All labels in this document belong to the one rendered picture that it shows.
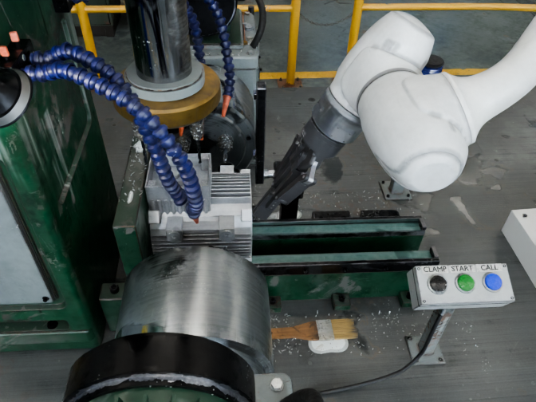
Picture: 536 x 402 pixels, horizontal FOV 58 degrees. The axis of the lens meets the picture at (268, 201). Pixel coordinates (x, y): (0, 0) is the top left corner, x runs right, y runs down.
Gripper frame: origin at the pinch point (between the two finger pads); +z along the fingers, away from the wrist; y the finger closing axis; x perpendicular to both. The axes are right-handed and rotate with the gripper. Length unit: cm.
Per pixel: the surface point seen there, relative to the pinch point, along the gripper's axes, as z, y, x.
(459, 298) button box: -11.9, 19.8, 30.6
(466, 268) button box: -15.0, 15.0, 31.4
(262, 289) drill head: 1.7, 19.6, -1.6
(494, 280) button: -16.8, 17.5, 35.3
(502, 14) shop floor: -25, -358, 264
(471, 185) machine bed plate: -6, -38, 71
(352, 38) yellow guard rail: 29, -233, 100
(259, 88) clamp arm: -12.1, -18.1, -8.1
